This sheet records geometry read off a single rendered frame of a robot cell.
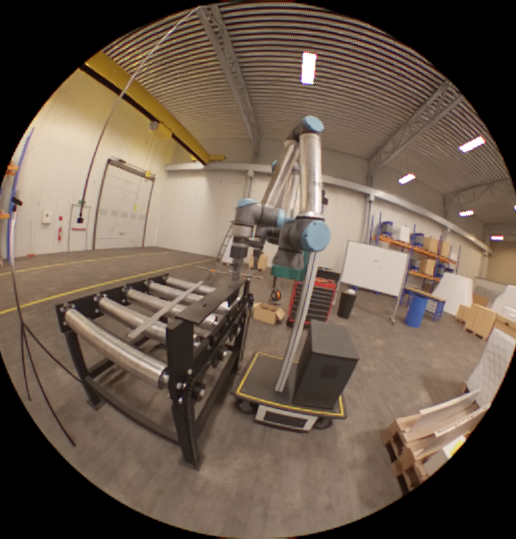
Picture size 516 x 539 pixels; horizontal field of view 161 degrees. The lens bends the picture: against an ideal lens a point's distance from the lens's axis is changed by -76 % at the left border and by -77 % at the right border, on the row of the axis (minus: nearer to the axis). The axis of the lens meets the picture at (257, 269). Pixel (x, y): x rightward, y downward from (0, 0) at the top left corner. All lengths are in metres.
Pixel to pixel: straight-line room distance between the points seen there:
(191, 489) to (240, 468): 0.38
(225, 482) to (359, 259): 5.29
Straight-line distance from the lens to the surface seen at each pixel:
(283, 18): 7.43
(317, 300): 3.24
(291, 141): 1.12
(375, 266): 5.42
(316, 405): 1.54
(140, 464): 1.56
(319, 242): 0.86
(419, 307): 5.91
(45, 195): 9.63
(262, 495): 1.49
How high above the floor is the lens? 1.44
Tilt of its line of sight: 9 degrees down
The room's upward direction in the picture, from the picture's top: 10 degrees clockwise
